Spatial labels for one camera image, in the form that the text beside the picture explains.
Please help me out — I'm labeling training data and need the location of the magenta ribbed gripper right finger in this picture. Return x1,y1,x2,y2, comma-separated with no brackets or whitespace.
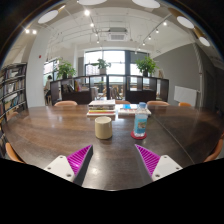
135,145,182,181

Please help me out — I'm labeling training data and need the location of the right potted green plant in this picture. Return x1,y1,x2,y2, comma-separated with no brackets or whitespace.
136,56,158,77

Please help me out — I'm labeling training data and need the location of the red round coaster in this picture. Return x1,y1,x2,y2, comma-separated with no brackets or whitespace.
131,131,147,140

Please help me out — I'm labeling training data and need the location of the dark low shelf divider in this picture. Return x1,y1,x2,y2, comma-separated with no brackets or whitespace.
50,74,169,104

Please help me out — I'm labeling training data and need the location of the flat book blue cover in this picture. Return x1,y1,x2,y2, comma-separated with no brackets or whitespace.
116,103,152,117

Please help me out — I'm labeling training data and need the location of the clear plastic water bottle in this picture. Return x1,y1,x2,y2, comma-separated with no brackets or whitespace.
133,102,148,137

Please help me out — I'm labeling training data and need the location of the orange chair behind books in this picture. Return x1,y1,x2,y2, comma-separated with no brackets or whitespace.
115,100,131,104

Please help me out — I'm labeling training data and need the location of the seated person in background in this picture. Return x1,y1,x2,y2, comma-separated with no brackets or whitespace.
44,75,52,105

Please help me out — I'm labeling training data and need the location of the orange chair far left-centre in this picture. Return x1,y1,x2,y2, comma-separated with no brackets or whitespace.
54,101,78,106

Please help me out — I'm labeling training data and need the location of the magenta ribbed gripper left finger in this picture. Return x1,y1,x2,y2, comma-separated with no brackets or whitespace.
45,145,93,186

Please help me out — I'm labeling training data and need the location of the potted green plant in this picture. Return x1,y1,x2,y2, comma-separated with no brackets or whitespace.
136,56,158,77
92,59,111,75
56,60,76,79

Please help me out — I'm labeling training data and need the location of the orange chair near left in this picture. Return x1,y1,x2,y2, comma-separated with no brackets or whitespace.
5,143,23,163

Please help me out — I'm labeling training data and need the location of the orange chair near right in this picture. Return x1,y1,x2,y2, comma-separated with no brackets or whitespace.
204,134,224,162

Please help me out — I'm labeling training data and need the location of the orange chair far left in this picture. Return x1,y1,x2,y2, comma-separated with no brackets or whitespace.
7,111,18,121

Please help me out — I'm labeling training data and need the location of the orange chair far right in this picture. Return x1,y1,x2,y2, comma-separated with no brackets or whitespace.
178,102,191,107

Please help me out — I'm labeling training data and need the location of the white whiteboard panel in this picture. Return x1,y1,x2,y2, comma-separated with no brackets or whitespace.
174,86,200,107

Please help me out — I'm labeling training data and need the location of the tall bookshelf at left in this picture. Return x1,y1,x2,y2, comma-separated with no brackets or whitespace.
0,63,27,122

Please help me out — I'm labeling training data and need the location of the stack of books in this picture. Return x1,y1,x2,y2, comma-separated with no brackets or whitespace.
87,100,116,116

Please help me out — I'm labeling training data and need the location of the white ceiling air conditioner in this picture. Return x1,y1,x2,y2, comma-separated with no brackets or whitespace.
107,27,128,41

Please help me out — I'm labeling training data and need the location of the orange chair far right-centre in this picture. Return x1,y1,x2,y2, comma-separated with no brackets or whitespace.
147,101,170,106

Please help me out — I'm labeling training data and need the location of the cream ceramic cup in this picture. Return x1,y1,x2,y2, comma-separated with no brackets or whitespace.
95,116,112,140

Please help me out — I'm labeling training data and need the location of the left potted green plant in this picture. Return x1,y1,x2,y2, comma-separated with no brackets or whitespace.
56,60,76,79

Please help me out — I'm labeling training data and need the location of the middle potted green plant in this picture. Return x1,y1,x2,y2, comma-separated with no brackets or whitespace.
92,59,111,75

